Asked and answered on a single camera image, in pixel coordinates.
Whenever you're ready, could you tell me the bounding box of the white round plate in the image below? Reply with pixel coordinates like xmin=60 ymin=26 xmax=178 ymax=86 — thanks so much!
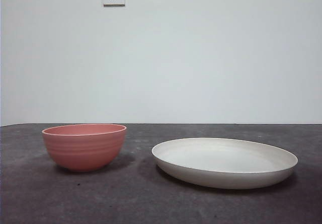
xmin=151 ymin=137 xmax=299 ymax=190

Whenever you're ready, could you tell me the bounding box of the red ribbed bowl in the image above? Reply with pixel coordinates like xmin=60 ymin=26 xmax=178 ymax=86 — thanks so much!
xmin=41 ymin=123 xmax=127 ymax=173

